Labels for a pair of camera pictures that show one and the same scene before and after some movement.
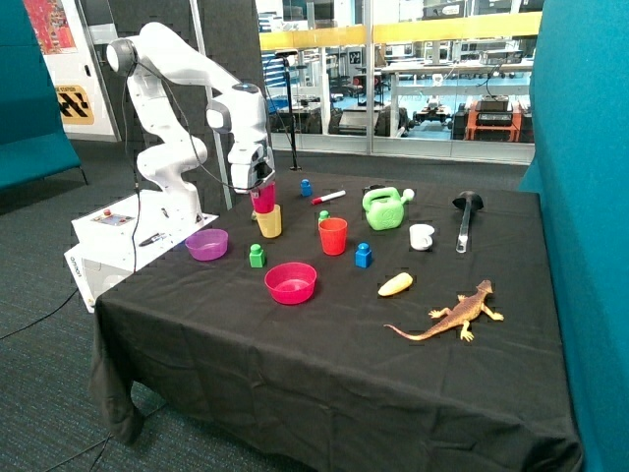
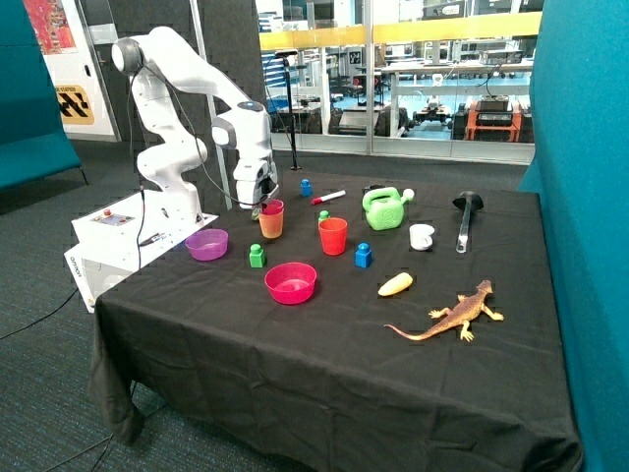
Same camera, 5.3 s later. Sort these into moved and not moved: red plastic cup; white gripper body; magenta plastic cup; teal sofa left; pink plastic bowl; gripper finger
Moved: magenta plastic cup; gripper finger
Not moved: red plastic cup; pink plastic bowl; teal sofa left; white gripper body
